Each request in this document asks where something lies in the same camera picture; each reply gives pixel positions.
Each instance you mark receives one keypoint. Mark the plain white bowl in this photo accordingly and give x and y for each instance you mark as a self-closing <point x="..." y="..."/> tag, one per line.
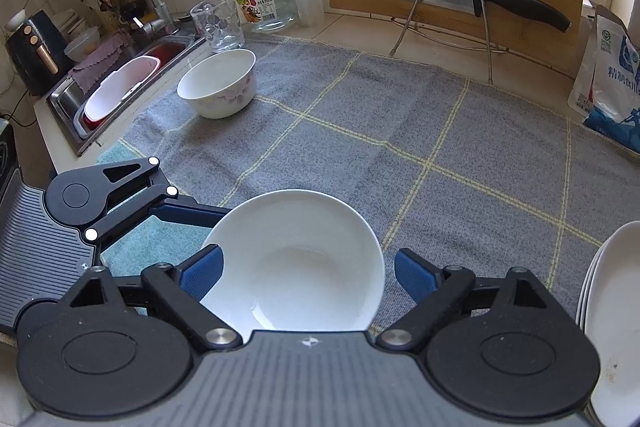
<point x="300" y="267"/>

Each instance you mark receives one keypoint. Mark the black air fryer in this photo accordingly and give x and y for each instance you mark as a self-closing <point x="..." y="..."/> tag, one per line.
<point x="35" y="52"/>

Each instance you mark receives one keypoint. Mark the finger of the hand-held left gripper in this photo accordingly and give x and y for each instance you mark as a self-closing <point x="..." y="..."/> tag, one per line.
<point x="190" y="212"/>

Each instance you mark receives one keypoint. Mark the steel sink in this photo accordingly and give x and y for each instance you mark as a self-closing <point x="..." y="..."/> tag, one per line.
<point x="65" y="102"/>

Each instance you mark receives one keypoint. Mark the white floral bowl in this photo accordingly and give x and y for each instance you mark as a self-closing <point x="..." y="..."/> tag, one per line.
<point x="215" y="77"/>

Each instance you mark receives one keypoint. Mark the grey checked cloth mat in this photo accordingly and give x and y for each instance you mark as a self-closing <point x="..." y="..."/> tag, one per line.
<point x="400" y="132"/>

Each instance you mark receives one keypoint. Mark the purple dishcloth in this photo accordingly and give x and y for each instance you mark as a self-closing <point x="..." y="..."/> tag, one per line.
<point x="95" y="67"/>

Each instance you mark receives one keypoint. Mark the pale bowl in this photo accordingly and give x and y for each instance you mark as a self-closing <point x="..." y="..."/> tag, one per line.
<point x="82" y="42"/>

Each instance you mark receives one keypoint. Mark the medium white fruit-print plate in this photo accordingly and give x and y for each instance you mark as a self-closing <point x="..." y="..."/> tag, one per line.
<point x="582" y="307"/>

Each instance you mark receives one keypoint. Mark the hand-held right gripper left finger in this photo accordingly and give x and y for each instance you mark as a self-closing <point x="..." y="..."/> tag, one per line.
<point x="202" y="274"/>

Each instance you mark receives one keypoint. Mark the blue and white salt bag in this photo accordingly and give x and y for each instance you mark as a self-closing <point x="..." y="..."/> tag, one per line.
<point x="615" y="77"/>

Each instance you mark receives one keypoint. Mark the clear glass cup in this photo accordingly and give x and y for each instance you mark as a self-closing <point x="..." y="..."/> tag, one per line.
<point x="217" y="29"/>

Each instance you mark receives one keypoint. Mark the small white fruit-print plate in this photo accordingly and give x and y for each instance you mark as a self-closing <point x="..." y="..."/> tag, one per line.
<point x="617" y="332"/>

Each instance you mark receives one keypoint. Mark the white and red basin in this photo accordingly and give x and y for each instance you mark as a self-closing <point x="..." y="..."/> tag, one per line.
<point x="115" y="92"/>

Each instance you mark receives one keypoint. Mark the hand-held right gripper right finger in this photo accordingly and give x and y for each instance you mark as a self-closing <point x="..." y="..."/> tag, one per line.
<point x="415" y="277"/>

